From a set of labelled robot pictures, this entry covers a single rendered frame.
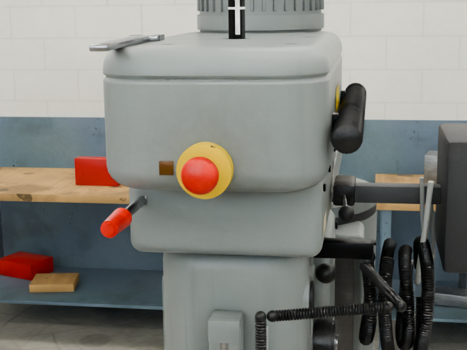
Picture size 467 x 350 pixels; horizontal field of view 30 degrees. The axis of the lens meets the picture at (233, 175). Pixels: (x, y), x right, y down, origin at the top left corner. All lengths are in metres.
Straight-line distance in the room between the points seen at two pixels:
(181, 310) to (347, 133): 0.35
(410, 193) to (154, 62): 0.64
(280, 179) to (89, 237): 4.92
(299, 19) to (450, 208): 0.37
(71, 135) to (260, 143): 4.81
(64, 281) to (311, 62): 4.50
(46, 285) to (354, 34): 2.37
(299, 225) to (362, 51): 4.33
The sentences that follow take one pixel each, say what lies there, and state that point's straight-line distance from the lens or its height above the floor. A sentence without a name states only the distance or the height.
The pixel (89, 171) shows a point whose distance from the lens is 5.11.
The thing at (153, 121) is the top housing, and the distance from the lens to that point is 0.95.
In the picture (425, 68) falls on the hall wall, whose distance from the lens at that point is 5.36.
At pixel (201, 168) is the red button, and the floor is 1.77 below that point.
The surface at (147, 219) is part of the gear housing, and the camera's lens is 1.08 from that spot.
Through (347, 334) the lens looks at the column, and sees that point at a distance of 1.62.
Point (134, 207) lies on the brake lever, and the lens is 1.02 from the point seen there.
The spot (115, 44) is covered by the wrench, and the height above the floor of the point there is 1.90.
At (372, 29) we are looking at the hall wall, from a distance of 5.34.
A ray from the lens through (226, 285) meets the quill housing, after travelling 1.12.
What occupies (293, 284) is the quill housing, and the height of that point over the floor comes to 1.58.
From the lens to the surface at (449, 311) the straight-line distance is 5.00.
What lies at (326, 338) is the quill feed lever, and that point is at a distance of 1.25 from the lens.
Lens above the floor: 1.94
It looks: 12 degrees down
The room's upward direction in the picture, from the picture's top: 1 degrees counter-clockwise
